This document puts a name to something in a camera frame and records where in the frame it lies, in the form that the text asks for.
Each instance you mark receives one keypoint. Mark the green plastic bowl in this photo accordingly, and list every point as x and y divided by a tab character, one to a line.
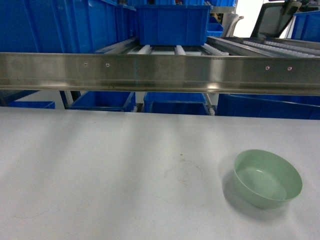
266	180

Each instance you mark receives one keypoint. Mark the stainless steel shelf rack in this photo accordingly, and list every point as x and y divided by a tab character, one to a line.
224	65

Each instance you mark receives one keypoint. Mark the blue crate lower middle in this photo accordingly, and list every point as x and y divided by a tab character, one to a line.
175	103

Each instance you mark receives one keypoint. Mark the blue crate lower left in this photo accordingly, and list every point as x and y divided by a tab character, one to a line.
112	101

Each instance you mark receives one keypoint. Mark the blue crate lower right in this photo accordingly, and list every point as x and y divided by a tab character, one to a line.
269	106

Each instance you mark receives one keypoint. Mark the small blue crate far left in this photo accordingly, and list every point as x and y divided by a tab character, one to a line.
33	104

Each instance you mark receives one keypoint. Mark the grey office chair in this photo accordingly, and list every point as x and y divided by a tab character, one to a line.
274	17

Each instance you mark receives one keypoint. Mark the large blue crate upper left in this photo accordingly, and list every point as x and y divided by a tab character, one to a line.
64	26

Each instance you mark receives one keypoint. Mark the blue crate far right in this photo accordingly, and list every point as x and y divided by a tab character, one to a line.
306	26

